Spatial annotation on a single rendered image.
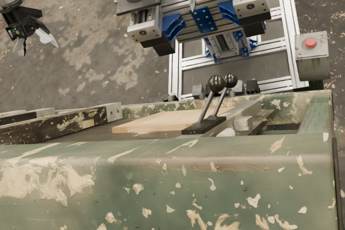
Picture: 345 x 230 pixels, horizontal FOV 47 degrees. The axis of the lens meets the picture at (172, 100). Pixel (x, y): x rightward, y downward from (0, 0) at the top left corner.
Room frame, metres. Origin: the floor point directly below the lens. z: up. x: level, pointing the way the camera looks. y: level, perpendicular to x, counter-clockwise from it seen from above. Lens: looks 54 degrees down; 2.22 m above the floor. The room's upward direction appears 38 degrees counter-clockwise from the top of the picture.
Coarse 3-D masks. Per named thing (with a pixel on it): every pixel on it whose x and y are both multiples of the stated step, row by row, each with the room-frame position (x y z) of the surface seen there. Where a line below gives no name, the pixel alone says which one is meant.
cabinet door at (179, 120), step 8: (160, 112) 0.94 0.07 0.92; (168, 112) 0.91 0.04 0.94; (176, 112) 0.88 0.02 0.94; (184, 112) 0.85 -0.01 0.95; (192, 112) 0.82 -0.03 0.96; (200, 112) 0.79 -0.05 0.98; (208, 112) 0.76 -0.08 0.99; (136, 120) 0.85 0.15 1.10; (144, 120) 0.82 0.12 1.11; (152, 120) 0.81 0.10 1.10; (160, 120) 0.78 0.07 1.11; (168, 120) 0.75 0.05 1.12; (176, 120) 0.73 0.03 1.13; (184, 120) 0.70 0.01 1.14; (192, 120) 0.68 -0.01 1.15; (112, 128) 0.79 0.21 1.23; (120, 128) 0.77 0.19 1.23; (128, 128) 0.75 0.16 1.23; (136, 128) 0.73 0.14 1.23; (144, 128) 0.71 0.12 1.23; (152, 128) 0.69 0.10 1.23; (160, 128) 0.68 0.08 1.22; (168, 128) 0.66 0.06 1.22; (176, 128) 0.64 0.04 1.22; (184, 128) 0.62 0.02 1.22
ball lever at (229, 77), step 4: (224, 76) 0.53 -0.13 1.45; (228, 76) 0.52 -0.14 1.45; (232, 76) 0.51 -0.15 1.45; (236, 76) 0.51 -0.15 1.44; (228, 80) 0.51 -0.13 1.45; (232, 80) 0.51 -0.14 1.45; (236, 80) 0.51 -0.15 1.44; (228, 84) 0.51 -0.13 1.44; (232, 84) 0.50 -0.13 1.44; (236, 84) 0.50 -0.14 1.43; (224, 88) 0.52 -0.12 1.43; (224, 92) 0.51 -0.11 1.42; (224, 96) 0.51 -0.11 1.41; (220, 100) 0.51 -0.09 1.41; (220, 104) 0.50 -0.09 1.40; (216, 108) 0.50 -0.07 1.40; (216, 112) 0.50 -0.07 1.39; (208, 116) 0.50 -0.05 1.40; (212, 116) 0.49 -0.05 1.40; (216, 116) 0.49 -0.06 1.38
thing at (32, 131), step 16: (64, 112) 1.02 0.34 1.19; (80, 112) 0.99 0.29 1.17; (96, 112) 1.02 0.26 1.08; (112, 112) 1.06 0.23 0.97; (0, 128) 0.83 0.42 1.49; (16, 128) 0.85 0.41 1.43; (32, 128) 0.87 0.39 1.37; (48, 128) 0.89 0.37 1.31; (64, 128) 0.92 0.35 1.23; (80, 128) 0.94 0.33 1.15; (0, 144) 0.80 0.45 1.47; (16, 144) 0.81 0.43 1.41
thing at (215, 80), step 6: (210, 78) 0.48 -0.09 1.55; (216, 78) 0.47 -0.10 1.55; (222, 78) 0.46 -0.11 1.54; (210, 84) 0.47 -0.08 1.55; (216, 84) 0.46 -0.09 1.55; (222, 84) 0.45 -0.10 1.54; (216, 90) 0.45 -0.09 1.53; (210, 96) 0.46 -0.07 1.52; (210, 102) 0.46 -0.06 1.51; (204, 108) 0.45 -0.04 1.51; (204, 114) 0.45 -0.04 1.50; (198, 120) 0.45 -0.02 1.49; (192, 126) 0.45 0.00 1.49; (198, 126) 0.44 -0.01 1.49
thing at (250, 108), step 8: (240, 104) 0.69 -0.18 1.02; (248, 104) 0.66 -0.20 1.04; (256, 104) 0.67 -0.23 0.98; (224, 112) 0.59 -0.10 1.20; (232, 112) 0.57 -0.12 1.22; (240, 112) 0.56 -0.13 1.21; (248, 112) 0.60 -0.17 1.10; (256, 112) 0.65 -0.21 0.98; (232, 120) 0.51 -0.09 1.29; (216, 128) 0.44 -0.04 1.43; (224, 128) 0.47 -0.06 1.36; (232, 128) 0.49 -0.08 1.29; (184, 136) 0.42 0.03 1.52; (192, 136) 0.41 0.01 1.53; (200, 136) 0.40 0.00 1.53; (208, 136) 0.41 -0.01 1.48
